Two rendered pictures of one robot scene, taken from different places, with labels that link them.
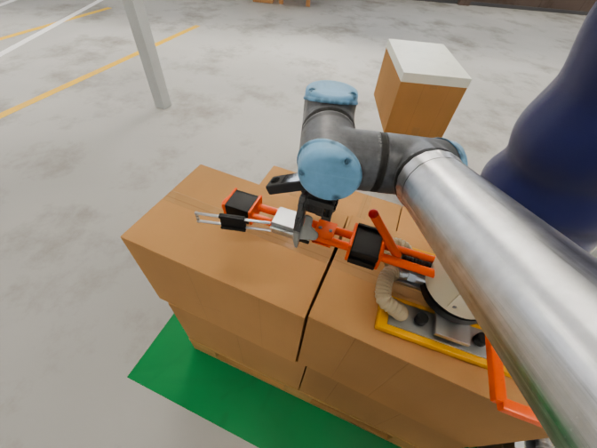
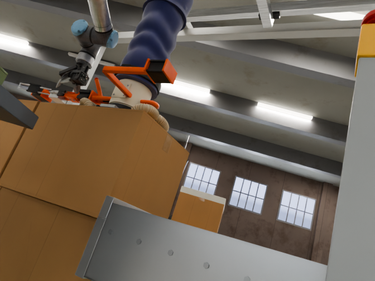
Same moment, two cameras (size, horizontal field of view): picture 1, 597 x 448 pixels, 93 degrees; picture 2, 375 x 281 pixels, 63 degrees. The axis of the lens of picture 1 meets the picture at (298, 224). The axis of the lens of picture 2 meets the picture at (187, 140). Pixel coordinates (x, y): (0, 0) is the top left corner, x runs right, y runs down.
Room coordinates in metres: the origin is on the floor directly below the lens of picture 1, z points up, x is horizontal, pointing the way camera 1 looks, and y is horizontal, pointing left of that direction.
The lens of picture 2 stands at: (-0.85, -1.01, 0.55)
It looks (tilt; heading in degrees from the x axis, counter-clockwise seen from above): 18 degrees up; 12
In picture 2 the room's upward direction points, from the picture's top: 18 degrees clockwise
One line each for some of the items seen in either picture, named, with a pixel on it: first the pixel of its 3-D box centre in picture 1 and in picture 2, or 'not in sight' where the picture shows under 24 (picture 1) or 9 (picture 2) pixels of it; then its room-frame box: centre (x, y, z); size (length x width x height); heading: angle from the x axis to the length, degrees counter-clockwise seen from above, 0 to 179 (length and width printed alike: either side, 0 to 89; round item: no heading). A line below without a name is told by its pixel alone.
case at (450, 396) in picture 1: (409, 326); (98, 168); (0.40, -0.40, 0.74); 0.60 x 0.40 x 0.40; 71
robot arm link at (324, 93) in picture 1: (327, 120); (90, 47); (0.48, -0.03, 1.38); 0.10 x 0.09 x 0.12; 1
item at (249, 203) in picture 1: (242, 205); (42, 95); (0.55, 0.16, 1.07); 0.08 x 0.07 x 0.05; 75
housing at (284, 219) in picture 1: (287, 222); (58, 96); (0.51, 0.03, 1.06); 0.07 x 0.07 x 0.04; 75
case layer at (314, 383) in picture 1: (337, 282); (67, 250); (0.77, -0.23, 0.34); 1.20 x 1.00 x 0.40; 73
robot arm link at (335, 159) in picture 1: (335, 156); (85, 33); (0.37, -0.04, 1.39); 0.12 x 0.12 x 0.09; 1
